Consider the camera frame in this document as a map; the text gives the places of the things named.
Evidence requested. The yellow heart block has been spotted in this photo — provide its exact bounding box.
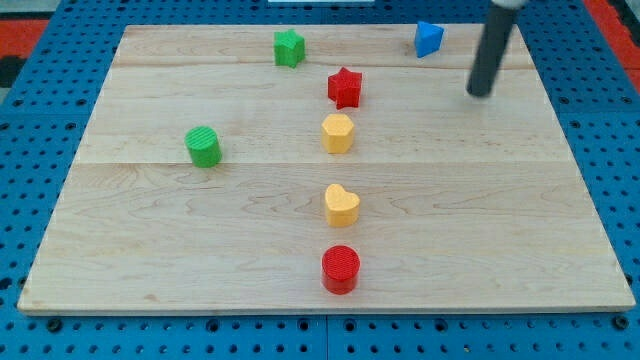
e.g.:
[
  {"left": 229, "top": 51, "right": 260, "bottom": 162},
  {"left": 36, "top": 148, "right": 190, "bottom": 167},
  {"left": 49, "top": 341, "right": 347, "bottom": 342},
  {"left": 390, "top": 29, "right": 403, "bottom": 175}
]
[{"left": 324, "top": 184, "right": 360, "bottom": 227}]

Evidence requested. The yellow hexagon block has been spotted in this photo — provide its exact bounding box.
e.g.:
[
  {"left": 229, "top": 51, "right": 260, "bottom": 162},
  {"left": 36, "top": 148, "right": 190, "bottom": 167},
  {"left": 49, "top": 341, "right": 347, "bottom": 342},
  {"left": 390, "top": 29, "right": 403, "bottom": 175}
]
[{"left": 321, "top": 113, "right": 355, "bottom": 154}]

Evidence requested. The red cylinder block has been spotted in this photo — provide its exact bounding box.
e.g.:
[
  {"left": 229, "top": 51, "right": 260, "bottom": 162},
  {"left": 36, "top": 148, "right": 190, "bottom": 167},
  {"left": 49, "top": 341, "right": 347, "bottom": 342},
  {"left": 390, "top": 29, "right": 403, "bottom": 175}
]
[{"left": 321, "top": 245, "right": 361, "bottom": 295}]

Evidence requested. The light wooden board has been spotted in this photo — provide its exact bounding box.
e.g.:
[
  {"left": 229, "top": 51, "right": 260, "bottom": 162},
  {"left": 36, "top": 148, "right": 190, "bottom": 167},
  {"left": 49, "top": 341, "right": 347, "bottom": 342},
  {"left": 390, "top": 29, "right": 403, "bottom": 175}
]
[{"left": 18, "top": 24, "right": 635, "bottom": 316}]

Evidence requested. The red star block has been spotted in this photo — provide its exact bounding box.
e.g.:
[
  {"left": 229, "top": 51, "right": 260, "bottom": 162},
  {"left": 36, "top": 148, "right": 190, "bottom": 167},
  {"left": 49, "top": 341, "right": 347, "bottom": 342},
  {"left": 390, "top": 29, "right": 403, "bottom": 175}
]
[{"left": 327, "top": 67, "right": 363, "bottom": 110}]

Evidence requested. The green cylinder block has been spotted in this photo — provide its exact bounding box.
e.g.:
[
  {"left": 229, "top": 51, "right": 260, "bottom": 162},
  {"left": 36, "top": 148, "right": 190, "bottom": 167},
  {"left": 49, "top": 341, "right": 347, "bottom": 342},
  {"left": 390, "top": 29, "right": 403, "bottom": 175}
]
[{"left": 184, "top": 126, "right": 222, "bottom": 168}]

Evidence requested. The green star block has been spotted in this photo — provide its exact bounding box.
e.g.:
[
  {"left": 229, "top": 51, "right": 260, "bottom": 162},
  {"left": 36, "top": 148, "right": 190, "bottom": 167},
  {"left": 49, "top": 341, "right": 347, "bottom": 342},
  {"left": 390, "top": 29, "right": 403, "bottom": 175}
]
[{"left": 273, "top": 29, "right": 306, "bottom": 68}]

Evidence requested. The blue triangle block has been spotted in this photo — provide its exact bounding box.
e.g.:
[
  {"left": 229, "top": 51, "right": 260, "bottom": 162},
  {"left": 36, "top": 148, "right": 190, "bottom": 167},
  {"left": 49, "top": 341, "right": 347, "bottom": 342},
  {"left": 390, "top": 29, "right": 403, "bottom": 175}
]
[{"left": 414, "top": 21, "right": 444, "bottom": 58}]

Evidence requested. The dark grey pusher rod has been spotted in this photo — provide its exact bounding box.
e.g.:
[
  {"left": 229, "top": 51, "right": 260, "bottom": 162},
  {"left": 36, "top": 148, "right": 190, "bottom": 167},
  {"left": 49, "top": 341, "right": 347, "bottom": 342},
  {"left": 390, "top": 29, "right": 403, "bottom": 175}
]
[{"left": 466, "top": 0, "right": 527, "bottom": 98}]

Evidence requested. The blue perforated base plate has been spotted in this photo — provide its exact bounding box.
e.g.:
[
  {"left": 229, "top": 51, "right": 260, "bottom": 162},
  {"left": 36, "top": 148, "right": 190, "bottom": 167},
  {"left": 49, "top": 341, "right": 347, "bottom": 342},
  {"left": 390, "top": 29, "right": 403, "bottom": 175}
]
[{"left": 1, "top": 1, "right": 639, "bottom": 359}]

